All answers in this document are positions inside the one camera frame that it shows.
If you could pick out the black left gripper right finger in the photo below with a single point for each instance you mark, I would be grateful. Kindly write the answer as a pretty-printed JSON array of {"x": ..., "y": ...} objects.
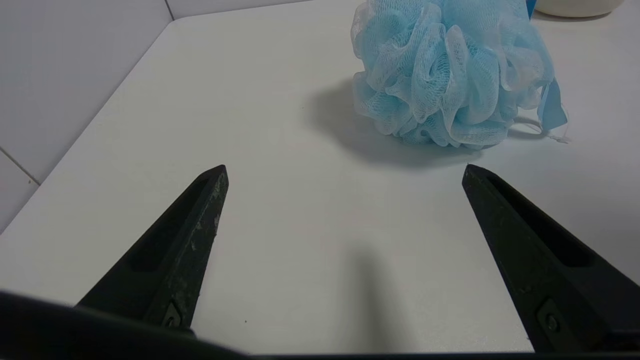
[{"x": 540, "y": 270}]

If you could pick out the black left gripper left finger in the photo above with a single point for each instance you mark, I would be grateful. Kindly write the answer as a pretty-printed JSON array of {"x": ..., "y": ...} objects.
[{"x": 170, "y": 260}]

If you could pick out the light blue mesh bath loofah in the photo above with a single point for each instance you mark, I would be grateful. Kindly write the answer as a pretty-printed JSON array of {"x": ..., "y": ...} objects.
[{"x": 440, "y": 75}]

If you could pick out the beige round bowl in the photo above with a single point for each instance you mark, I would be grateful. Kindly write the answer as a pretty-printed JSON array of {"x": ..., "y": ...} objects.
[{"x": 575, "y": 7}]

